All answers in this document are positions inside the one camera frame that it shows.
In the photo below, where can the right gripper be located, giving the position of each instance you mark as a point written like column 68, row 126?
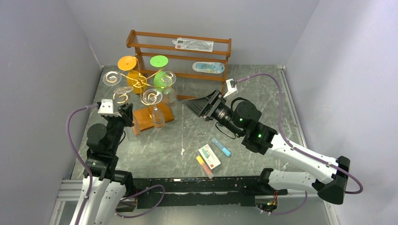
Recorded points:
column 212, row 105

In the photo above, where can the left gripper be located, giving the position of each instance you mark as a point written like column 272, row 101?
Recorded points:
column 126, row 110

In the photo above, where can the clear wine glass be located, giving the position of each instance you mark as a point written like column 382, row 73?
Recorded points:
column 123, row 97
column 112, row 78
column 168, row 93

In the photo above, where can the orange plastic goblet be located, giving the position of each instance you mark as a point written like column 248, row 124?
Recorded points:
column 134, row 77

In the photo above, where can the clear champagne flute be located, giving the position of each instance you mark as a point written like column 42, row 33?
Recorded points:
column 152, row 97

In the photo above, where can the green plastic goblet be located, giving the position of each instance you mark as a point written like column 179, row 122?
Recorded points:
column 159, row 62

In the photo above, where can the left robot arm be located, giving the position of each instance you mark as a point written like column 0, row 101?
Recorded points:
column 103, row 185

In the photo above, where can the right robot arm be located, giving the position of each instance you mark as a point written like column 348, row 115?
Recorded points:
column 325, row 176

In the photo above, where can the blue packaged item lower shelf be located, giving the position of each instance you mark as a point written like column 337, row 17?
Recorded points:
column 208, row 67

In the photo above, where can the wooden two-tier shelf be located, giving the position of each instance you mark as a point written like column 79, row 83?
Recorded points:
column 180, row 61

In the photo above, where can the yellow pink marker pen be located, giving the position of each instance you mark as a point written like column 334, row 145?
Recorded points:
column 204, row 166

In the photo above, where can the blue marker pen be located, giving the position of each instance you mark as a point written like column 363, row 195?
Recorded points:
column 220, row 146

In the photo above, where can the small white teal box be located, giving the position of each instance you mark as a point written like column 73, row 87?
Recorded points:
column 209, row 157

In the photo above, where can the packaged item top shelf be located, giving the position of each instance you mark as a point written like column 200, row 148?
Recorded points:
column 193, row 44

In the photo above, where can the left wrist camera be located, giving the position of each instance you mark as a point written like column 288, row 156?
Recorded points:
column 109, row 107

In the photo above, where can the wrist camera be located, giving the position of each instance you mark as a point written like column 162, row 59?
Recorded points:
column 231, row 85
column 109, row 107

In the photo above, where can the gold wire wine glass rack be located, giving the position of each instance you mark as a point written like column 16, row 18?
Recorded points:
column 143, row 115

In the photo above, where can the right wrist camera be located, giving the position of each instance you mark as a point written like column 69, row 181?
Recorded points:
column 231, row 85

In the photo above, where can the black base frame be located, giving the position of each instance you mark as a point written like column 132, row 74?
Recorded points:
column 227, row 190

